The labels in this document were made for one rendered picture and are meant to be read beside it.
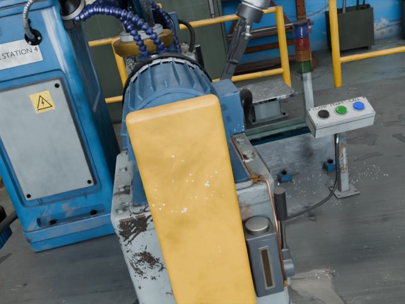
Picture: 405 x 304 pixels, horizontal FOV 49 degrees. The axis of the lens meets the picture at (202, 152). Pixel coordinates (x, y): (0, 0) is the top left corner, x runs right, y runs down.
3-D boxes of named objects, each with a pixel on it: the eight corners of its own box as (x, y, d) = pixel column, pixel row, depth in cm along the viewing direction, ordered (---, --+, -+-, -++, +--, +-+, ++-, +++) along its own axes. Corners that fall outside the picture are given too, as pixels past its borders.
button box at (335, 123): (314, 139, 123) (315, 125, 119) (305, 121, 128) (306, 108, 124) (373, 125, 124) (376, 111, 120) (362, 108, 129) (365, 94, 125)
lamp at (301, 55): (299, 63, 171) (298, 51, 169) (293, 60, 176) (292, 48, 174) (314, 59, 171) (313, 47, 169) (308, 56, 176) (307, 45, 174)
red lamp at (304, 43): (298, 51, 169) (296, 39, 167) (292, 48, 174) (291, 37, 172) (313, 47, 169) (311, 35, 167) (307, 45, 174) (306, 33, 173)
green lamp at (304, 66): (300, 74, 172) (299, 63, 171) (295, 70, 178) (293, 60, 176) (314, 70, 173) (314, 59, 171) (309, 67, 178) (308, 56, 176)
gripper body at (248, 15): (237, 0, 131) (226, 31, 134) (243, 3, 123) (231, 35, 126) (260, 9, 133) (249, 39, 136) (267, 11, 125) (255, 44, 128)
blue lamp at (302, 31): (296, 39, 167) (295, 27, 165) (291, 37, 172) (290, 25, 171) (311, 35, 167) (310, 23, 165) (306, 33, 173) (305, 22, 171)
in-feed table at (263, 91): (246, 130, 192) (242, 105, 187) (234, 111, 217) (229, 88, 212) (300, 117, 193) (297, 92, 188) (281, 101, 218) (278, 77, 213)
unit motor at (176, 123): (170, 345, 75) (99, 111, 58) (161, 236, 105) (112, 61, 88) (317, 307, 76) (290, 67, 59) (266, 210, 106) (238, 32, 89)
